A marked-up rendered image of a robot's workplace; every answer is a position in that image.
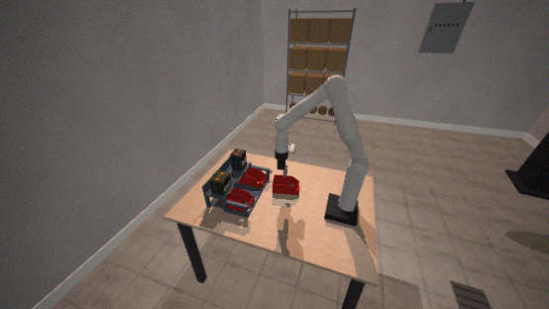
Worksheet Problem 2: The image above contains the red bin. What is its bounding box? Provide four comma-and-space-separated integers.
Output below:
239, 167, 267, 188
227, 188, 254, 212
273, 174, 299, 195

